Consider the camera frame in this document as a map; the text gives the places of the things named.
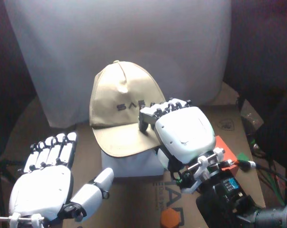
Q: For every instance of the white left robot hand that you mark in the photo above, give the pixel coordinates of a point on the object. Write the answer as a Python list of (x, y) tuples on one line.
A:
[(41, 187)]

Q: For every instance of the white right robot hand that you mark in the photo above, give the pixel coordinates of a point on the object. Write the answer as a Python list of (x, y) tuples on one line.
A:
[(188, 130)]

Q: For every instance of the beige baseball cap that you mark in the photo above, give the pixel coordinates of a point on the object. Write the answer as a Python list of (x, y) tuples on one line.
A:
[(119, 95)]

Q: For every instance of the white mannequin head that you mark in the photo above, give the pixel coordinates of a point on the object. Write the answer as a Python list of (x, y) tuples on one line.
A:
[(131, 166)]

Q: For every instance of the orange-red block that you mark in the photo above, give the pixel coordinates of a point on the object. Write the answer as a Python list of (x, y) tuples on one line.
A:
[(225, 149)]

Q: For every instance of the green flat triangle piece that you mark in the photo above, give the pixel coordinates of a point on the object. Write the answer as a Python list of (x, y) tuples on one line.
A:
[(242, 157)]

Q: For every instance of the crumpled clear plastic wrap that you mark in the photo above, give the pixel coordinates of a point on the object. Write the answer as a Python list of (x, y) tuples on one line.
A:
[(251, 116)]

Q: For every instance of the brown cardboard box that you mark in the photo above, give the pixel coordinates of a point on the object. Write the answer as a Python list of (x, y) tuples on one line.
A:
[(134, 202)]

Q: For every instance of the orange hexagon block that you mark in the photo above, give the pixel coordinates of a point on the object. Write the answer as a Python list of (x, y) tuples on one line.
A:
[(170, 219)]

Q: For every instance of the white cloth backdrop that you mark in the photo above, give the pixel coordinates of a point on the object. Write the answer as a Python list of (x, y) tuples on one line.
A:
[(115, 35)]

